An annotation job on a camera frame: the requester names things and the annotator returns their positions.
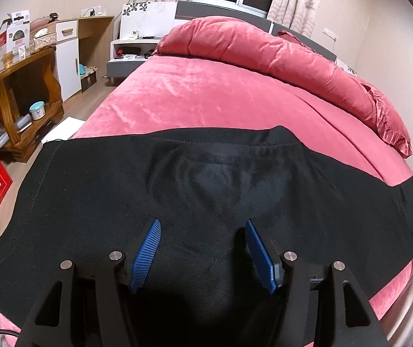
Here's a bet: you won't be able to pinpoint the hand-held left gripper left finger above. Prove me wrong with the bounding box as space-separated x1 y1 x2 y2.
18 219 162 347

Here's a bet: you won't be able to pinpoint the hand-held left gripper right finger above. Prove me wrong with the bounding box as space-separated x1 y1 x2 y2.
245 219 390 347

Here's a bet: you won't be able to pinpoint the black embroidered pants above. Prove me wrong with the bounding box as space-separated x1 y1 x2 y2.
0 126 413 347

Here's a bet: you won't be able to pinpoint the white paper sheet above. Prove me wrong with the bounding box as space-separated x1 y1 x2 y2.
41 116 86 144

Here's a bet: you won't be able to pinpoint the bed with pink sheet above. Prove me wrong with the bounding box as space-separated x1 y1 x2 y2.
0 56 413 347

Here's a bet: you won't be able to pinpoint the teal lidded container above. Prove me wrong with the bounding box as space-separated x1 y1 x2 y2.
29 101 45 120

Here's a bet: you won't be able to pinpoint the pink frilled pillow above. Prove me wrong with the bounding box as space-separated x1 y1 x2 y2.
277 31 304 45
362 81 413 158

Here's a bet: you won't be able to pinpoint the dark box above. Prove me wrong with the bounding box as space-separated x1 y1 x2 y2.
81 67 98 93

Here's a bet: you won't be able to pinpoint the grey white nightstand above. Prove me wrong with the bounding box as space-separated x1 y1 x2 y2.
107 38 164 82

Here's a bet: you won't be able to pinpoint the wooden desk with white cabinet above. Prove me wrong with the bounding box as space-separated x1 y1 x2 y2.
29 15 115 102

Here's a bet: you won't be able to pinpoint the white floral headboard panel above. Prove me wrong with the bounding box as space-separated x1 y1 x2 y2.
337 60 359 77
120 2 178 40

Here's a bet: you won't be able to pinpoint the pink duvet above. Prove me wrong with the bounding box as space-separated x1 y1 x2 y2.
155 16 377 123

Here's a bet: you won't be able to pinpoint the wooden side table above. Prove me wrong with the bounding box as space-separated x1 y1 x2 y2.
0 45 64 163

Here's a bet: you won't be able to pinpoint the tissue box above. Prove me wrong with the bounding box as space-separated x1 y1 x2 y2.
33 29 57 48

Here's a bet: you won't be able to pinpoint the grey headboard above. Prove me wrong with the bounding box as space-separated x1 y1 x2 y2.
175 1 337 62

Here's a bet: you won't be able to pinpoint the white product box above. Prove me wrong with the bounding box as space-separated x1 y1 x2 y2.
0 9 30 72

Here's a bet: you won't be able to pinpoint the pink pouch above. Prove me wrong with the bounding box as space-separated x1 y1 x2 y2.
29 18 53 32

